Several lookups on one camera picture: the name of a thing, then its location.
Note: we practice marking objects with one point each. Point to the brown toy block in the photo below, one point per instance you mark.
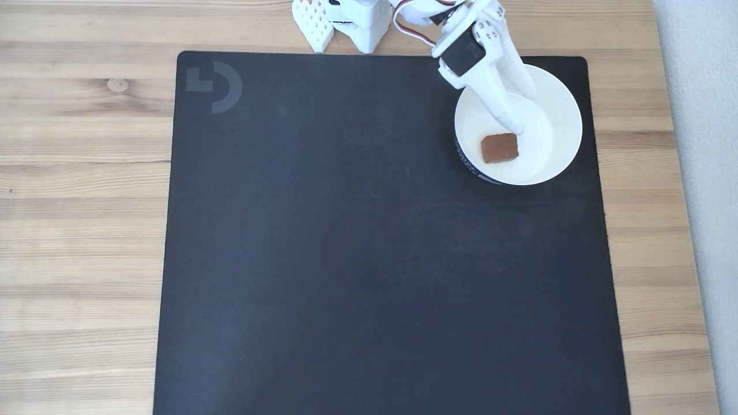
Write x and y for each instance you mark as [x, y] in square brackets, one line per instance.
[499, 148]

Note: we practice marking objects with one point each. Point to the white bowl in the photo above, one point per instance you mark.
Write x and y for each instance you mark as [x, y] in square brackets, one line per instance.
[553, 132]

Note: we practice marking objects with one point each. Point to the black desk mat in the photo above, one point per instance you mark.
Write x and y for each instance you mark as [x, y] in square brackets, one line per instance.
[375, 288]

